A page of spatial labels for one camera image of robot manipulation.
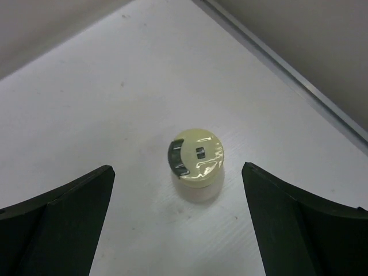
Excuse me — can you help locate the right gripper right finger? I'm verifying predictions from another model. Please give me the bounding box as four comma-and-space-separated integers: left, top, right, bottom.
241, 162, 367, 275

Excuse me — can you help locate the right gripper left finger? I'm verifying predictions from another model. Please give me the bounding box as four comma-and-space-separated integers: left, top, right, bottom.
1, 165, 115, 275

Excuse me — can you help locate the yellow cap condiment bottle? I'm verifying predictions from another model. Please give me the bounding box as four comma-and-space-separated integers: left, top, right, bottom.
167, 128, 225, 203

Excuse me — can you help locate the right aluminium frame rail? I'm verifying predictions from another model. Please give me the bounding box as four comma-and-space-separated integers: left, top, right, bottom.
194, 1, 367, 155

